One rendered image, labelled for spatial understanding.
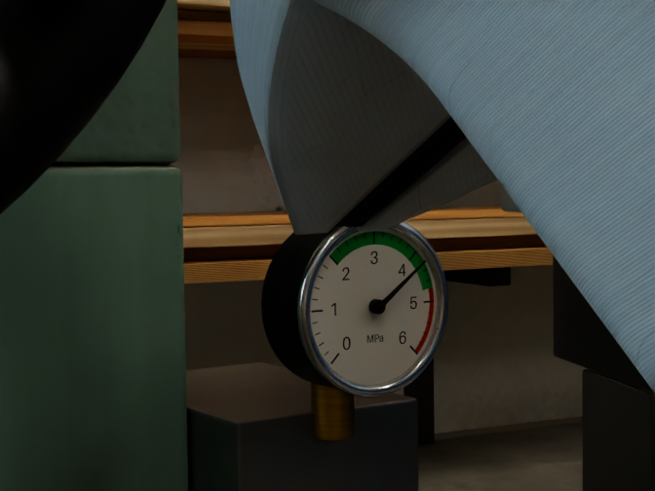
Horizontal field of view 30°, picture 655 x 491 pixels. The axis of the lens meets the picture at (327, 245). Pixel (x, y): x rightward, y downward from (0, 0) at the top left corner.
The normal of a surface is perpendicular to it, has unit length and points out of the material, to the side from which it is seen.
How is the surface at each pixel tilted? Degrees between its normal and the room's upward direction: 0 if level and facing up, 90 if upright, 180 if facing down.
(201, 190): 90
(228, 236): 90
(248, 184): 90
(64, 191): 90
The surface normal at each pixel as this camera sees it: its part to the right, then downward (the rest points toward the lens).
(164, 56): 0.55, 0.04
